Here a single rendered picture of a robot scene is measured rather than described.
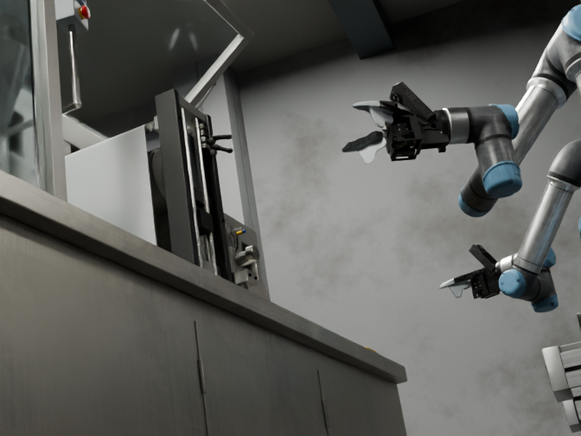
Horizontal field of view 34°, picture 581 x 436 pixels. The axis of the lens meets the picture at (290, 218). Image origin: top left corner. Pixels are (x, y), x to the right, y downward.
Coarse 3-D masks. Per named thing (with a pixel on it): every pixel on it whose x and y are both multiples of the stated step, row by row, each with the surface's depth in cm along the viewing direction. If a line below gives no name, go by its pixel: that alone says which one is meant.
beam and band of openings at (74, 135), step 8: (64, 120) 253; (72, 120) 256; (64, 128) 252; (72, 128) 255; (80, 128) 259; (64, 136) 251; (72, 136) 254; (80, 136) 258; (88, 136) 261; (96, 136) 265; (64, 144) 250; (72, 144) 253; (80, 144) 257; (88, 144) 260; (72, 152) 257; (224, 216) 325; (240, 224) 336; (248, 232) 340; (248, 240) 337; (256, 240) 344; (256, 264) 338; (256, 272) 337
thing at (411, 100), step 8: (392, 88) 199; (400, 88) 198; (408, 88) 198; (392, 96) 200; (400, 96) 198; (408, 96) 197; (416, 96) 197; (408, 104) 197; (416, 104) 196; (424, 104) 196; (416, 112) 196; (424, 112) 195; (432, 112) 195; (424, 120) 195
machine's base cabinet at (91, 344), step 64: (0, 256) 118; (64, 256) 131; (0, 320) 114; (64, 320) 126; (128, 320) 140; (192, 320) 158; (0, 384) 111; (64, 384) 122; (128, 384) 135; (192, 384) 151; (256, 384) 172; (320, 384) 199; (384, 384) 237
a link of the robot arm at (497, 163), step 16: (480, 144) 194; (496, 144) 192; (512, 144) 194; (480, 160) 193; (496, 160) 190; (512, 160) 191; (480, 176) 195; (496, 176) 190; (512, 176) 189; (480, 192) 198; (496, 192) 191; (512, 192) 193
